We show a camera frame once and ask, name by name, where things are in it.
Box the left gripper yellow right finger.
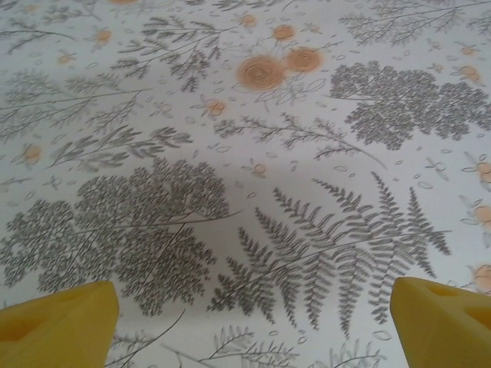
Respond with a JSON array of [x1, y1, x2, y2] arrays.
[[388, 275, 491, 368]]

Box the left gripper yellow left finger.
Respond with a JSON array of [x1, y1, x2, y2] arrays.
[[0, 279, 120, 368]]

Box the floral patterned table cover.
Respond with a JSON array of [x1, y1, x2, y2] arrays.
[[0, 0, 491, 368]]

